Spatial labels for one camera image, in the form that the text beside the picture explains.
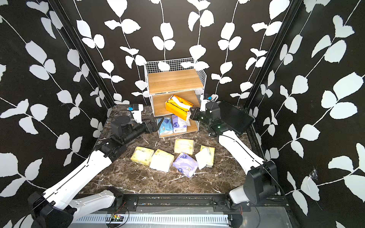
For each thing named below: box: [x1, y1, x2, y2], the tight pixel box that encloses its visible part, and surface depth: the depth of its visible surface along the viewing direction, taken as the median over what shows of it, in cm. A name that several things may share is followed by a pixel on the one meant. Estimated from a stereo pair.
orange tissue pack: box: [165, 94, 195, 122], surface depth 80 cm
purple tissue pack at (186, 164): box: [172, 152, 199, 179], surface depth 85 cm
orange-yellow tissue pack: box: [149, 148, 175, 172], surface depth 88 cm
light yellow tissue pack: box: [130, 146, 155, 166], surface depth 89 cm
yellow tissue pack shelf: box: [174, 138, 195, 155], surface depth 94 cm
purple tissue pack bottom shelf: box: [171, 112, 192, 133], surface depth 102 cm
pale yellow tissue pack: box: [194, 145, 216, 171], surface depth 88 cm
